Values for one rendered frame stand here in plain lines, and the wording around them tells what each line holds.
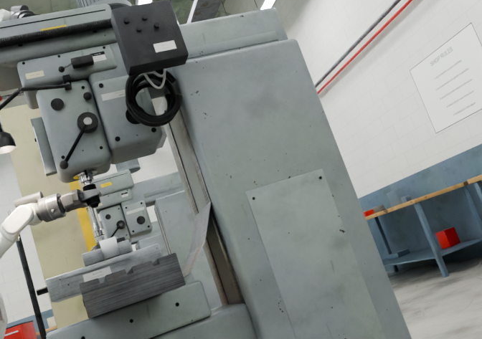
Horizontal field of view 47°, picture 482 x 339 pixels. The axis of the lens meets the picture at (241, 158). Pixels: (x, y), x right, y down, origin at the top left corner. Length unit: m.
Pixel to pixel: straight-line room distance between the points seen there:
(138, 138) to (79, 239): 1.86
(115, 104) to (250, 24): 0.64
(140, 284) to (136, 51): 0.79
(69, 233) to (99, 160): 1.82
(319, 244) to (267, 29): 0.88
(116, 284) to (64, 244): 2.43
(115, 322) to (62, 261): 1.94
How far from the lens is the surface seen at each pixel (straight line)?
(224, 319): 1.87
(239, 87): 1.97
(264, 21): 2.27
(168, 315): 1.83
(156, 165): 11.43
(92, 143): 1.97
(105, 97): 2.01
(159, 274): 1.33
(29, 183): 3.83
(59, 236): 3.75
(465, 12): 6.32
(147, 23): 1.86
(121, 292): 1.32
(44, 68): 2.05
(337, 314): 1.92
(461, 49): 6.42
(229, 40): 2.18
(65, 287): 1.77
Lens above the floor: 0.83
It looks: 10 degrees up
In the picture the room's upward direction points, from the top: 19 degrees counter-clockwise
